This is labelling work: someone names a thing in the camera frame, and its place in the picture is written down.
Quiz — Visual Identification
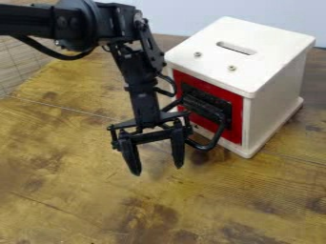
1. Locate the white wooden drawer box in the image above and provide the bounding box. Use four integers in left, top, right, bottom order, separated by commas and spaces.
165, 16, 315, 158

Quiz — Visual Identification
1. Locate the black drawer handle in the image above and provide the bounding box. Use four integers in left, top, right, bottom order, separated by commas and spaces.
162, 82, 232, 151

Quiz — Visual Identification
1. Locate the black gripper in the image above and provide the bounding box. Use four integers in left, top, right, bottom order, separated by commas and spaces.
108, 99, 192, 176

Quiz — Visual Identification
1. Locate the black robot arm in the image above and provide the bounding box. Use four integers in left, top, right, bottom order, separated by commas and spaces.
0, 0, 192, 175

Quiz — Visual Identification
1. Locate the red drawer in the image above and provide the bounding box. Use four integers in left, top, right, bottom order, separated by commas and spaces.
172, 70, 243, 145

